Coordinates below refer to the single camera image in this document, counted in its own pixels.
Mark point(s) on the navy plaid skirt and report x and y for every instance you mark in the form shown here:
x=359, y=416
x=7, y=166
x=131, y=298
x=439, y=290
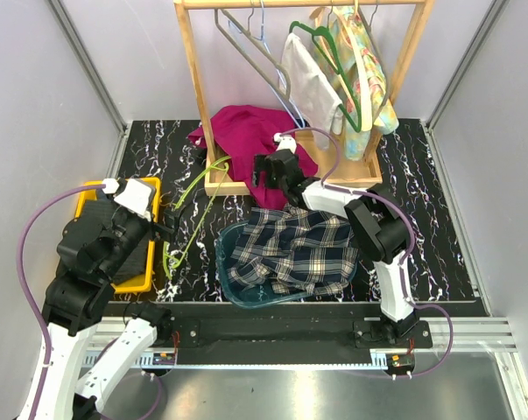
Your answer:
x=293, y=250

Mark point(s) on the lime green hanger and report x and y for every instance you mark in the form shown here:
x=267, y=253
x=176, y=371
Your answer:
x=171, y=261

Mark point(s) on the magenta dress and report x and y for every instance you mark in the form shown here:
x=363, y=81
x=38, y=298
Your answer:
x=243, y=132

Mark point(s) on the yellow plastic tray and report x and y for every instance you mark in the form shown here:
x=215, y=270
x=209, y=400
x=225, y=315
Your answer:
x=137, y=284

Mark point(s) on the white garment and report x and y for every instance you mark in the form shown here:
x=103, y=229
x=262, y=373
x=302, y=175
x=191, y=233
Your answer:
x=311, y=92

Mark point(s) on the teal transparent plastic basin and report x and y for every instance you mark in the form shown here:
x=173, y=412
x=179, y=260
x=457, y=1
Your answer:
x=258, y=297

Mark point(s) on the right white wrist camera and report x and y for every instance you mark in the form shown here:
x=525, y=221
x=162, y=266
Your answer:
x=285, y=142

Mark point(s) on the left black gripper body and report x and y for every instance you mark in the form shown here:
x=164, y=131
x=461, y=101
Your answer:
x=170, y=225

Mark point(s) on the dark grey striped cloth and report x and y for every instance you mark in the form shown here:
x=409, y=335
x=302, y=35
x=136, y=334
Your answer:
x=135, y=264

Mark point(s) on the colourful floral shirt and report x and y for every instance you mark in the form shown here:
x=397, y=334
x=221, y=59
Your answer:
x=355, y=144

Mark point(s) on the wooden clothes rack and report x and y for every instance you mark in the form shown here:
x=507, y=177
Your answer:
x=363, y=173

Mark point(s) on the dark green hanger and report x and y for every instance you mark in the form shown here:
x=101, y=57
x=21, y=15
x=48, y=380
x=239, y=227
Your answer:
x=324, y=41

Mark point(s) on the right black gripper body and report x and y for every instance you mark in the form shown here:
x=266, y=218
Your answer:
x=263, y=164

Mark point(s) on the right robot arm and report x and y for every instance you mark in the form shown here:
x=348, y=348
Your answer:
x=381, y=230

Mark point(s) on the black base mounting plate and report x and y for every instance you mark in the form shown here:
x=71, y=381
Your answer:
x=287, y=334

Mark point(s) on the cream wooden hanger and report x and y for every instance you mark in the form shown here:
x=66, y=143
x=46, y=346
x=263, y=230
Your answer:
x=346, y=28

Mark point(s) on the light blue hanger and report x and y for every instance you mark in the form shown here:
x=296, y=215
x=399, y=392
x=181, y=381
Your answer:
x=282, y=88

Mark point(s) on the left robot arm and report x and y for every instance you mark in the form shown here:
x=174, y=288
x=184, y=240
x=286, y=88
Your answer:
x=91, y=253

